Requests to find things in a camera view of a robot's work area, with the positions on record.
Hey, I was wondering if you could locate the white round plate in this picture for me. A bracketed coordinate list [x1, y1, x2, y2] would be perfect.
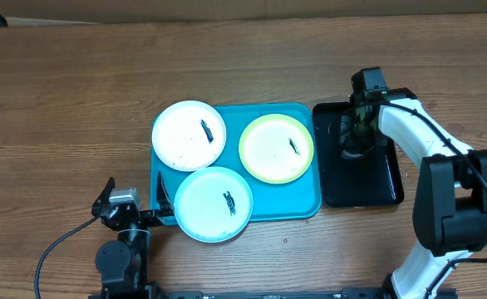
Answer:
[151, 100, 227, 172]

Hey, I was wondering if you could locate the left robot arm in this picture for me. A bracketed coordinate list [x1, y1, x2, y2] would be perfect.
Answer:
[91, 176, 174, 299]

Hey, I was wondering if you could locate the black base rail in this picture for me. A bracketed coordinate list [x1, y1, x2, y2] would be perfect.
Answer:
[87, 287, 392, 299]

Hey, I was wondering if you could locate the light blue round plate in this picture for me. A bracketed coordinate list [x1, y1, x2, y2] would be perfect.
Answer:
[173, 166, 253, 243]

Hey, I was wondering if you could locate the teal plastic tray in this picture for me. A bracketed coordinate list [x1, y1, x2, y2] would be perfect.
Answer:
[150, 102, 323, 227]

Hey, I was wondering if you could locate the black plastic tray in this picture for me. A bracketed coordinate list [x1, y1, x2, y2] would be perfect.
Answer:
[312, 102, 405, 208]

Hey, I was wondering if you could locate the yellow-green round plate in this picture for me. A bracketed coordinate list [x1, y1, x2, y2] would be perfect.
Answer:
[239, 114, 314, 184]

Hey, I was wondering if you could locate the green sponge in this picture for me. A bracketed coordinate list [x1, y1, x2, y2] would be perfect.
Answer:
[341, 148, 366, 159]

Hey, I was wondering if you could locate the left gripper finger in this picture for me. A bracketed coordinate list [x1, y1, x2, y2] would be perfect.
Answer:
[155, 172, 175, 217]
[91, 177, 116, 216]

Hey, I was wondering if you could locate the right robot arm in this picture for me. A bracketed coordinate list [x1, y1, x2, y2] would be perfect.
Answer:
[340, 87, 487, 298]

